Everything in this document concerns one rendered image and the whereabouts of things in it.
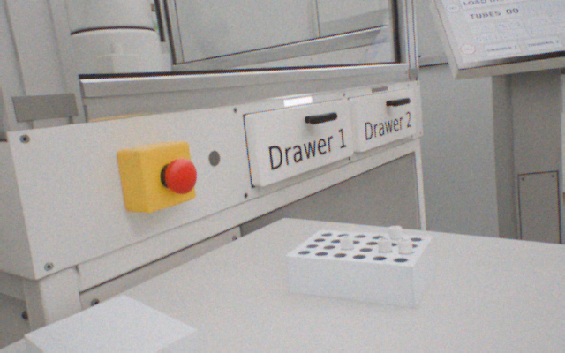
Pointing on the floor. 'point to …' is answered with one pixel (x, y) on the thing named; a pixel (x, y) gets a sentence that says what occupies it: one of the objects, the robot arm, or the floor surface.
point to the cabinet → (409, 192)
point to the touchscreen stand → (529, 155)
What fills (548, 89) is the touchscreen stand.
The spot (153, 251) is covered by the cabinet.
